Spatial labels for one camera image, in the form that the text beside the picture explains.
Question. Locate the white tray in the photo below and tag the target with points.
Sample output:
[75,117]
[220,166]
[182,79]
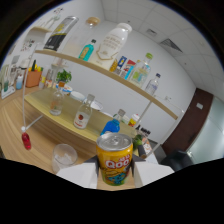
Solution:
[7,91]

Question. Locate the small red liquid bottle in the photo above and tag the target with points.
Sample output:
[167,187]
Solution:
[26,140]

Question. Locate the green limes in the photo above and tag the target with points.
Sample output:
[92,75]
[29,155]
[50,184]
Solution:
[137,141]

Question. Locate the clear bottle red label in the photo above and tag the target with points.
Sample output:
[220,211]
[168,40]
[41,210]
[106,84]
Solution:
[82,118]

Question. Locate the orange pot with utensils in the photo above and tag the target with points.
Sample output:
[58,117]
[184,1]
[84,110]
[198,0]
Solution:
[33,78]

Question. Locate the wooden wall shelf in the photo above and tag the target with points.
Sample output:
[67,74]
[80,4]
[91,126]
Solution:
[41,29]

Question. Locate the brown door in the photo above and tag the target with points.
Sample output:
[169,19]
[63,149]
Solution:
[190,123]

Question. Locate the red capped cup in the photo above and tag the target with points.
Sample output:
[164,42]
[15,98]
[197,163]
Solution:
[134,120]

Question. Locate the clear bottle green cap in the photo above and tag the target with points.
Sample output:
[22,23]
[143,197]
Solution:
[140,73]

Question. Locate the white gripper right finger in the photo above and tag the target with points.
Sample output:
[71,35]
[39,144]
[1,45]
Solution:
[150,172]

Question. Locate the white bowl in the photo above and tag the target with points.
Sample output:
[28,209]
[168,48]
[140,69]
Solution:
[77,96]

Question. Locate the black chair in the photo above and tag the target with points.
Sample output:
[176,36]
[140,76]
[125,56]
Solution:
[178,160]

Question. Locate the blue bottle silver cap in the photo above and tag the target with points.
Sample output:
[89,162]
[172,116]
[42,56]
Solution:
[111,126]

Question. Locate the large white milk bottle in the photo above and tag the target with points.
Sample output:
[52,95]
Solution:
[110,46]

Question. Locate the large glass jar wooden lid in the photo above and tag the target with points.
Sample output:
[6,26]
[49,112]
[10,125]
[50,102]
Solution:
[78,41]

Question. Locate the ceiling air vent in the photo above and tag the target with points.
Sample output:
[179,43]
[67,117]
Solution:
[170,45]

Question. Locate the white two-tier wooden shelf rack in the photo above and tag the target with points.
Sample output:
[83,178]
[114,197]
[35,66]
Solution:
[100,68]

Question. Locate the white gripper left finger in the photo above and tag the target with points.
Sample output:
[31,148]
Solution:
[80,173]

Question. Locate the small teal bottle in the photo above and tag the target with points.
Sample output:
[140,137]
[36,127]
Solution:
[86,52]

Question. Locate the green potted plant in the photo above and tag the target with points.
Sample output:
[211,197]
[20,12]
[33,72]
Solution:
[64,76]

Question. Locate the light blue bottle yellow cap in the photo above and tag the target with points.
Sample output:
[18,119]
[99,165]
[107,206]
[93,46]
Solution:
[130,72]

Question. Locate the blue ice cream cup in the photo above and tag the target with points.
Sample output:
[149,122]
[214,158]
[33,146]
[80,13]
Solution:
[66,89]

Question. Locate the colourful wall sticker sheet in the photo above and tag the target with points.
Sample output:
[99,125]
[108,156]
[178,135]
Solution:
[28,45]

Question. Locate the yellow Qoo drink can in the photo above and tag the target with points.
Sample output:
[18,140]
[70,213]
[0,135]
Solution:
[115,163]

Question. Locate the small clear bottle blue cap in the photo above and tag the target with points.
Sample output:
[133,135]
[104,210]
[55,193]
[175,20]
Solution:
[152,86]

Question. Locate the clear glass with ice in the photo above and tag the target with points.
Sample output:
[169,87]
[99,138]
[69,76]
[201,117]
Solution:
[63,158]

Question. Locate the large black silver can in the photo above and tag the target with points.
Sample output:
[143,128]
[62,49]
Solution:
[59,35]

